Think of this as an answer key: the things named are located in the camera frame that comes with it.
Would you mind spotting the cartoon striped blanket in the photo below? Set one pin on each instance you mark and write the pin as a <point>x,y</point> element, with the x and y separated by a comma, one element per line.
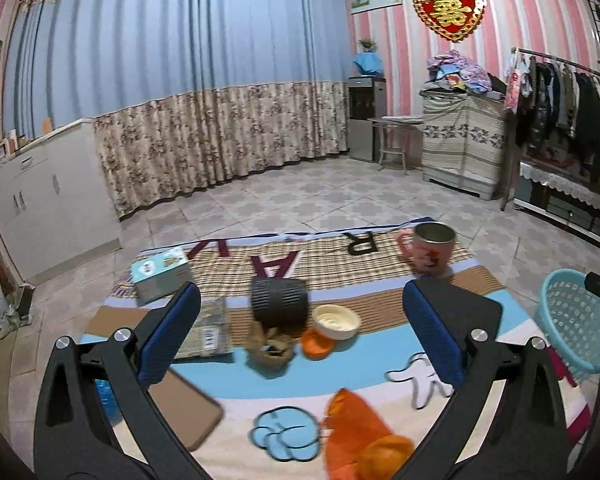
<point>244,418</point>

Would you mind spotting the blue floral curtain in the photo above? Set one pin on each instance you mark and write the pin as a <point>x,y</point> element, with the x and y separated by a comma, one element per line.
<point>183,94</point>

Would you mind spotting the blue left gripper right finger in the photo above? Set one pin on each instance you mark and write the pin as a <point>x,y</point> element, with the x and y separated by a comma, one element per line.
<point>438,342</point>

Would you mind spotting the low shelf with lace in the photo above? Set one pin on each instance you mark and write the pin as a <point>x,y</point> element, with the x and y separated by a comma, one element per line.
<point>558,197</point>

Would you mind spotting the patterned packet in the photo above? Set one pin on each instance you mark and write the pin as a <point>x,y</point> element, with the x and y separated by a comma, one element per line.
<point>210,334</point>

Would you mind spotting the brown phone case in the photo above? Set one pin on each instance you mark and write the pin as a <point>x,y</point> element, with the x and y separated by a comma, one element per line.
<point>191,413</point>

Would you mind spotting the cream plastic bowl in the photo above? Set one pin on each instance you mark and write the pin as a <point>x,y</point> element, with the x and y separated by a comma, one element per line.
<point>336,322</point>

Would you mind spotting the teal tissue box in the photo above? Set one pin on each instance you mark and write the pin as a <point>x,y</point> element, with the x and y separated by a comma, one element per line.
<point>160,274</point>

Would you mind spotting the pink cartoon mug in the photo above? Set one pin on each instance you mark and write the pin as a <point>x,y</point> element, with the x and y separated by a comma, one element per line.
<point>428,246</point>

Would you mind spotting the covered dresser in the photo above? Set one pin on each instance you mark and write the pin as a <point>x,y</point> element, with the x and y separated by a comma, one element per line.
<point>463,141</point>

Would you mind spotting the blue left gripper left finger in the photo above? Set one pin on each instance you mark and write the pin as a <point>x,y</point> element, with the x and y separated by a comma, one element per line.
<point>161,333</point>

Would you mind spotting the pile of folded clothes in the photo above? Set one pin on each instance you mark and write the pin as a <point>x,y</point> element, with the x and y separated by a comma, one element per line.
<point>453,71</point>

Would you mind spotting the red heart wall decoration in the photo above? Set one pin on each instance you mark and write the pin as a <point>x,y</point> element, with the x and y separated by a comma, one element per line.
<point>453,20</point>

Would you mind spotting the grey water dispenser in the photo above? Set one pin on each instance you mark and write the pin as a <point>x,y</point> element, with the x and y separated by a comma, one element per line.
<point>367,100</point>

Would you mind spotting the orange plastic bag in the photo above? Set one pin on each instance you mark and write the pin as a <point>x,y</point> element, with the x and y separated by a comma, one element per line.
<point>359,444</point>

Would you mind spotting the blue covered pot plant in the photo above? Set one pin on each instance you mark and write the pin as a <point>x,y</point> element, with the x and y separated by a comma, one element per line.
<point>367,61</point>

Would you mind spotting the clothes rack with garments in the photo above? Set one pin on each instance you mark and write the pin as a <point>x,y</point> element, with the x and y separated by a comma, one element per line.
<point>555,105</point>

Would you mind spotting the white cabinet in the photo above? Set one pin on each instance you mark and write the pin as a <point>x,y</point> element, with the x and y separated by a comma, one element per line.
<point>55,209</point>

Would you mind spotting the brown wrapper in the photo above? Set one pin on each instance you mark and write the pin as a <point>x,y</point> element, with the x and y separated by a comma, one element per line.
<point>269,348</point>

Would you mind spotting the black ribbed cup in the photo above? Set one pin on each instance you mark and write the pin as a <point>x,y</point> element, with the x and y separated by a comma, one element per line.
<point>281,303</point>

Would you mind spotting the orange lid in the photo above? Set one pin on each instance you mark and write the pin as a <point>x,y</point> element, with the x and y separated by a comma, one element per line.
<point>316,346</point>

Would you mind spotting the light blue plastic basket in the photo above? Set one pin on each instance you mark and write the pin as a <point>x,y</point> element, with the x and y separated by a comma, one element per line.
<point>569,316</point>

